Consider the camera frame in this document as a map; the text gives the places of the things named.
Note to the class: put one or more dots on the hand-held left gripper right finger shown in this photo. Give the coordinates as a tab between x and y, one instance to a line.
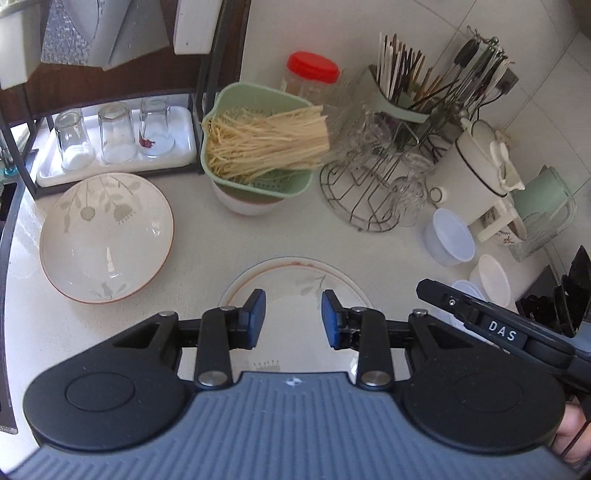
330	318

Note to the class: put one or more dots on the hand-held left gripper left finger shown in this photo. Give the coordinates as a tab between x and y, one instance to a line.
256	318

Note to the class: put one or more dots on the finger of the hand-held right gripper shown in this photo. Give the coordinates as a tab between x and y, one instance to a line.
498	330

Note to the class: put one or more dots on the floral ceramic plate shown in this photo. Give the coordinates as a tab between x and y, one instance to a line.
291	286

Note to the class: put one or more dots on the white plastic bowl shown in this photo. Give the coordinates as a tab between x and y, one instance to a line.
494	277
468	290
450	235

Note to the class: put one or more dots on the floral ceramic bowl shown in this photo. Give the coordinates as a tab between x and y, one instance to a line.
106	249

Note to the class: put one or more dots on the person's right forearm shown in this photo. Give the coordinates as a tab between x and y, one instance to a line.
570	429

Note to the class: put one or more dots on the black flat board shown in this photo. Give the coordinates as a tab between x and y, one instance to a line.
538	295

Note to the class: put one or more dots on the black knife block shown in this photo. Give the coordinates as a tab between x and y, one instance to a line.
577	281

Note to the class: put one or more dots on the floral ceramic mug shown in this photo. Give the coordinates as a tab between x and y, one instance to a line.
513	234

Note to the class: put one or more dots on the textured clear glass jug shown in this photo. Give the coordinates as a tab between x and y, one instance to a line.
535	240

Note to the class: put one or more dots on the white pink-rimmed basin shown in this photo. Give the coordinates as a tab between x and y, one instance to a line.
244	205

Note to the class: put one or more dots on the green plastic colander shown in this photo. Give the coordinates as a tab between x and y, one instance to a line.
272	184

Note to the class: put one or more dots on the green plastic pitcher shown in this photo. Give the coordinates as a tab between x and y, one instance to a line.
540	194

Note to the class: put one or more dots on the clear patterned glass cup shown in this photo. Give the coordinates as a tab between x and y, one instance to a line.
408	189
364	131

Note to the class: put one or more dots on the white electric cooking pot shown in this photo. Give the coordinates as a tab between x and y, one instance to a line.
466	170

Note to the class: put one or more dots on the bundle of dried noodles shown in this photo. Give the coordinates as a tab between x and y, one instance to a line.
263	138

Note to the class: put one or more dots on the white plastic tray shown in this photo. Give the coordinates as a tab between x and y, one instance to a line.
182	143

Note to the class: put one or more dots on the metal utensil stand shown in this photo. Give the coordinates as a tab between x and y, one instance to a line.
431	131

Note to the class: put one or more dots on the clear drinking glass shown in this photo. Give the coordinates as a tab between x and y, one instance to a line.
157	127
117	134
74	138

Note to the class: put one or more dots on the black metal shelf rack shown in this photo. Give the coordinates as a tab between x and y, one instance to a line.
210	78

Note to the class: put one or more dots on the black power plug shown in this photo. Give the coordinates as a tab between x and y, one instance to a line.
508	81

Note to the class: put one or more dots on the red-lidded clear jar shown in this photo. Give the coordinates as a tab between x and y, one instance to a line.
311	69

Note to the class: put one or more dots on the bunch of chopsticks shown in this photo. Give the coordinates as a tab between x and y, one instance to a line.
397	64

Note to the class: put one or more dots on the bunch of hanging utensils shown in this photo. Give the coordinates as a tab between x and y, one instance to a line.
475	64

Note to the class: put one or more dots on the white cutting board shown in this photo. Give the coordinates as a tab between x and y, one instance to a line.
194	27

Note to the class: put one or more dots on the grey white kitchen holder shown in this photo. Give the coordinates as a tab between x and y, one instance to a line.
120	32

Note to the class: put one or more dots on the white hanging plastic box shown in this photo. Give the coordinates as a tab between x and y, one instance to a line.
18	41

